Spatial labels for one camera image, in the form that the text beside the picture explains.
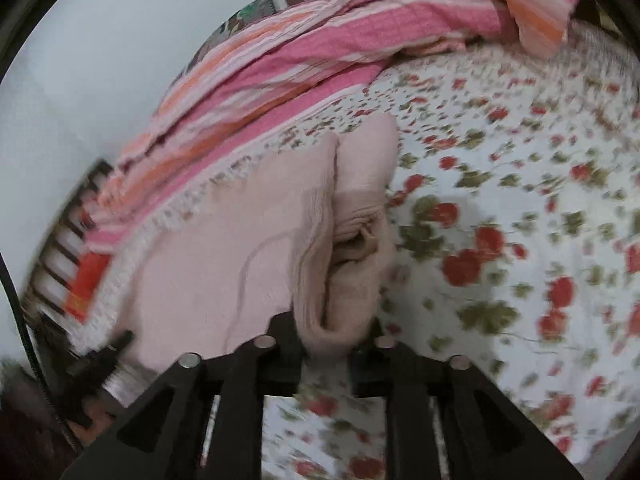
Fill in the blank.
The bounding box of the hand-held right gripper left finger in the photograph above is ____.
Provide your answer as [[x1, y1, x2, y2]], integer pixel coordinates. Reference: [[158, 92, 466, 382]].
[[62, 311, 307, 480]]

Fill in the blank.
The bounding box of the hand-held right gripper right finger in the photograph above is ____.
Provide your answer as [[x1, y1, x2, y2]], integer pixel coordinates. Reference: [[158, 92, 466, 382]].
[[349, 335, 586, 480]]

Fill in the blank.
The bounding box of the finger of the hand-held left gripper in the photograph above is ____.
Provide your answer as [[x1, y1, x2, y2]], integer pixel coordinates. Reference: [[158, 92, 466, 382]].
[[80, 330, 135, 376]]

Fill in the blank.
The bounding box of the pink knitted sweater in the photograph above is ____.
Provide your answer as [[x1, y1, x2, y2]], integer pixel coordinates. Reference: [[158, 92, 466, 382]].
[[117, 111, 401, 376]]

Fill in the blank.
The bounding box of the red pillow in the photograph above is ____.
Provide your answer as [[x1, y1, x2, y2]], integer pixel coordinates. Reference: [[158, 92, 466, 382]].
[[62, 252, 113, 323]]

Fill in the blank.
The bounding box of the dark wooden headboard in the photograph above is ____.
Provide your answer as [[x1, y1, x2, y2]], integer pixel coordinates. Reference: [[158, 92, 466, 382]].
[[22, 159, 116, 331]]

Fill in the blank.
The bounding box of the floral bed sheet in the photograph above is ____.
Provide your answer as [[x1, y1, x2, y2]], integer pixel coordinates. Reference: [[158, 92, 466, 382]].
[[65, 20, 640, 480]]

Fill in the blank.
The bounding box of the pink orange striped quilt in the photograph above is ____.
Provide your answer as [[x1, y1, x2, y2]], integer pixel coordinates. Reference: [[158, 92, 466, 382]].
[[82, 0, 586, 256]]

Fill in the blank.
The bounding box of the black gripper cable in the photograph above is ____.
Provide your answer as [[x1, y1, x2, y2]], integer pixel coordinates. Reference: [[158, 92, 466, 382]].
[[0, 250, 83, 456]]

